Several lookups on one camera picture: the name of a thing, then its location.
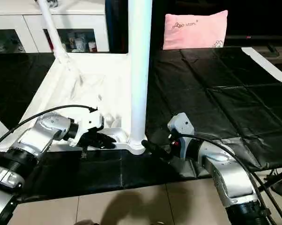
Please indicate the white plastic table top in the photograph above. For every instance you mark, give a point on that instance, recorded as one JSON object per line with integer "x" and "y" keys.
{"x": 99, "y": 79}

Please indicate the white glass-door cabinet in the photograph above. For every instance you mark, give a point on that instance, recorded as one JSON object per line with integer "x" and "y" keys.
{"x": 33, "y": 21}

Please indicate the black work mat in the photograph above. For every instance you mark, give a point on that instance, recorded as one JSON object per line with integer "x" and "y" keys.
{"x": 216, "y": 93}

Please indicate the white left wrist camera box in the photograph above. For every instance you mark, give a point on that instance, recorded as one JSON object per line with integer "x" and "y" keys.
{"x": 92, "y": 123}

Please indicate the pink pillow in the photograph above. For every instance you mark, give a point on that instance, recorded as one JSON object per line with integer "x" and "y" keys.
{"x": 195, "y": 30}

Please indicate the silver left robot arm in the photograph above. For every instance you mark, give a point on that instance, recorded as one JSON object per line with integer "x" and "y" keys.
{"x": 33, "y": 138}

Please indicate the black tripod stand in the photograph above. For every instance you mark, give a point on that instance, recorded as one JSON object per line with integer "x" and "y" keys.
{"x": 277, "y": 178}

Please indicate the dark patterned ornament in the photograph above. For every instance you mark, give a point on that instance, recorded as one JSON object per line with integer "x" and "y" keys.
{"x": 52, "y": 3}

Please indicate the white flat board strip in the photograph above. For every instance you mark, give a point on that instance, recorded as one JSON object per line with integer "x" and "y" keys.
{"x": 267, "y": 68}

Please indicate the red bottle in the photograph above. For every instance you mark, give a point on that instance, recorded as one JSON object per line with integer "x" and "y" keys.
{"x": 49, "y": 43}

